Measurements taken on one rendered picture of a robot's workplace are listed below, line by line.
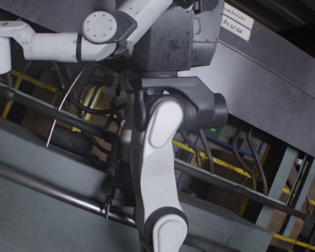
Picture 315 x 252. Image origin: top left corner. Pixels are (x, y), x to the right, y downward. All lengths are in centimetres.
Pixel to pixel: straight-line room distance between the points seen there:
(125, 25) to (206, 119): 46
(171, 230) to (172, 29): 58
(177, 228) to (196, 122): 32
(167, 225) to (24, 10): 101
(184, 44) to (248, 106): 76
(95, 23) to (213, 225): 116
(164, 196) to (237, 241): 73
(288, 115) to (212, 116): 78
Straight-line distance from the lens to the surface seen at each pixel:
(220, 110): 123
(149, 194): 119
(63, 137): 167
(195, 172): 168
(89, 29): 89
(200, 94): 119
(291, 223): 207
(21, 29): 93
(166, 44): 111
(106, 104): 436
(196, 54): 116
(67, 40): 91
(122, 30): 90
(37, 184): 148
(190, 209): 172
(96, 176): 158
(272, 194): 207
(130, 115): 139
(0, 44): 95
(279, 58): 194
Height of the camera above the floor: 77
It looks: 2 degrees up
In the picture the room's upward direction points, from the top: 23 degrees clockwise
